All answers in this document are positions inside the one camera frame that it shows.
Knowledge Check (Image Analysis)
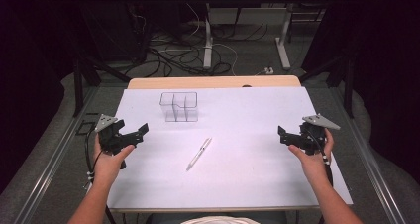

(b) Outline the aluminium floor rail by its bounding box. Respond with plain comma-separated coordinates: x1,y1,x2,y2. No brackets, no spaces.
326,86,407,224
13,86,100,224

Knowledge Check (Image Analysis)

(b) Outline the white background desk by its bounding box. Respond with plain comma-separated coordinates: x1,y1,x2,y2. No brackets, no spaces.
182,0,335,70

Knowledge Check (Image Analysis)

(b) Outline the black metal stand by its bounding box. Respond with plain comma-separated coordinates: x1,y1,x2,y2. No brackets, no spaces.
72,55,132,118
298,54,356,119

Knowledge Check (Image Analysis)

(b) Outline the white pen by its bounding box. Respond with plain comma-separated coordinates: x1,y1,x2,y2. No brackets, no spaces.
185,137,213,172

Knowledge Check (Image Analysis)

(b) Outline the person's white shirt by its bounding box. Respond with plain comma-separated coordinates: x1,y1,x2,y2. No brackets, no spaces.
180,215,262,224

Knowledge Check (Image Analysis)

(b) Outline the tangle of black floor cables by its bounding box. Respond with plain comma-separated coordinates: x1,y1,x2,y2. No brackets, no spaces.
122,19,268,78

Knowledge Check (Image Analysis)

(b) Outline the hand-held gripper cable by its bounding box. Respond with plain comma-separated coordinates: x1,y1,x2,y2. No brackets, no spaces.
83,129,102,187
310,129,335,188

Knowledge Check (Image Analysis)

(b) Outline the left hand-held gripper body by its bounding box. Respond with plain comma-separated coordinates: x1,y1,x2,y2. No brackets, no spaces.
94,113,137,157

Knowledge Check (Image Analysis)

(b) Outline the right hand-held gripper cable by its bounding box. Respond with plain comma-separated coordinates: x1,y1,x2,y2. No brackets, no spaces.
310,129,335,188

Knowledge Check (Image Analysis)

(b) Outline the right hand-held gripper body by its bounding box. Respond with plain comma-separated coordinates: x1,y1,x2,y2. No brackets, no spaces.
286,114,341,156

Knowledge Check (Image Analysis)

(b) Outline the person's left hand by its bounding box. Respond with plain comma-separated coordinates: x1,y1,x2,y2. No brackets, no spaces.
92,136,137,185

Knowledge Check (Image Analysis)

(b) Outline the person's right hand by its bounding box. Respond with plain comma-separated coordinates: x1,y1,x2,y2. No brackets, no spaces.
287,128,335,185

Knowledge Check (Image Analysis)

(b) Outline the white floor cable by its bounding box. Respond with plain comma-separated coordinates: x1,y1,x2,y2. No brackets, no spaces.
186,2,240,77

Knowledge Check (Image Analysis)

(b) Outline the left hand-held gripper cable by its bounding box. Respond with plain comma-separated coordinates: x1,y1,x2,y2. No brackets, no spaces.
83,129,102,187

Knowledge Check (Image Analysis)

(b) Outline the clear plastic pen holder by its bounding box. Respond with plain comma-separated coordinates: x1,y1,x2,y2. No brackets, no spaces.
158,91,199,123

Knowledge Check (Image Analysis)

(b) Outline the white table cover sheet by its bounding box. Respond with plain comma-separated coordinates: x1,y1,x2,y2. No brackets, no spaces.
107,86,354,210

